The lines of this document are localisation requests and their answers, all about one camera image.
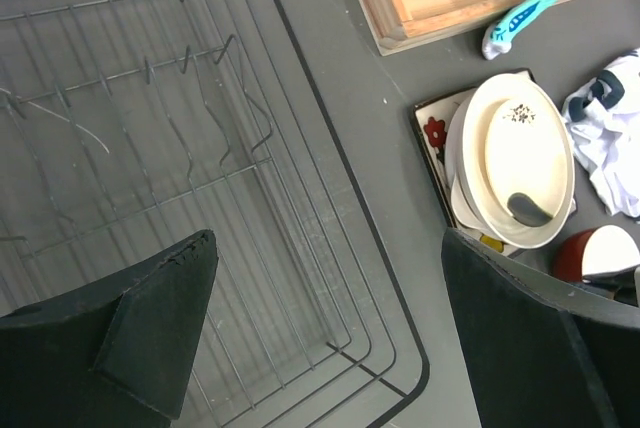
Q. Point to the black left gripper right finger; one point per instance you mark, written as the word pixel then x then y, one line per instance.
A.
pixel 540 352

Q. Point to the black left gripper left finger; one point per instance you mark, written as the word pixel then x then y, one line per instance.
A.
pixel 117 352

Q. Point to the red floral bowl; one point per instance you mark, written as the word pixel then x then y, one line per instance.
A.
pixel 603 256

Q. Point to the cream round plate with drawing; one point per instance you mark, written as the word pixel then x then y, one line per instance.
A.
pixel 471 160

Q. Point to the cream small plate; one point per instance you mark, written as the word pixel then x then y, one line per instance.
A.
pixel 527 162

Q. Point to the square floral ceramic plate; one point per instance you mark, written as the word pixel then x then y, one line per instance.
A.
pixel 430 121

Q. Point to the white printed t-shirt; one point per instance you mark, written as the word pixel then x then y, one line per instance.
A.
pixel 602 119

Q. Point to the black wire dish rack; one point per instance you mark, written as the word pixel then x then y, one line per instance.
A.
pixel 127 125

